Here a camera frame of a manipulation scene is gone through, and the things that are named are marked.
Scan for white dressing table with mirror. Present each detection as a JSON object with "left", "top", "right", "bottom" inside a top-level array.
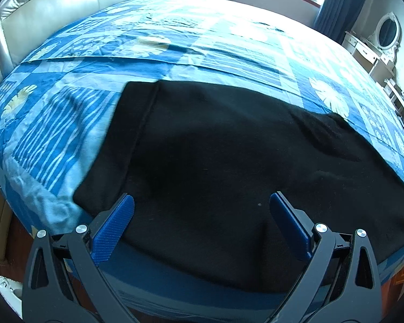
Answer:
[{"left": 342, "top": 12, "right": 404, "bottom": 85}]

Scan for white ornate object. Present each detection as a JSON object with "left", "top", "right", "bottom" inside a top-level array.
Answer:
[{"left": 0, "top": 276, "right": 22, "bottom": 310}]

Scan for blue curtain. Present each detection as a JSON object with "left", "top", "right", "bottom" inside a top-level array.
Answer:
[{"left": 313, "top": 0, "right": 376, "bottom": 43}]

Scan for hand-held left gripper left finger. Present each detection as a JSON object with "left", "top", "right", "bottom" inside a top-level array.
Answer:
[{"left": 22, "top": 192, "right": 138, "bottom": 323}]

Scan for blue patterned bedsheet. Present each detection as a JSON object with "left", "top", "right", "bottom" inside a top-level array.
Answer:
[{"left": 0, "top": 0, "right": 404, "bottom": 317}]

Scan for black pants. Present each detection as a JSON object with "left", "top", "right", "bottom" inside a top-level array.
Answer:
[{"left": 73, "top": 80, "right": 404, "bottom": 293}]

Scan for beige tufted leather headboard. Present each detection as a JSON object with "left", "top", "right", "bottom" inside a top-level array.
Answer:
[{"left": 0, "top": 0, "right": 165, "bottom": 81}]

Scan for white cabinet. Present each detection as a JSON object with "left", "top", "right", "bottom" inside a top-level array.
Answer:
[{"left": 384, "top": 77, "right": 404, "bottom": 135}]

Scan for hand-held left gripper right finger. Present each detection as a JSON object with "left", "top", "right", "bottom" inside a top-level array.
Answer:
[{"left": 266, "top": 191, "right": 384, "bottom": 323}]

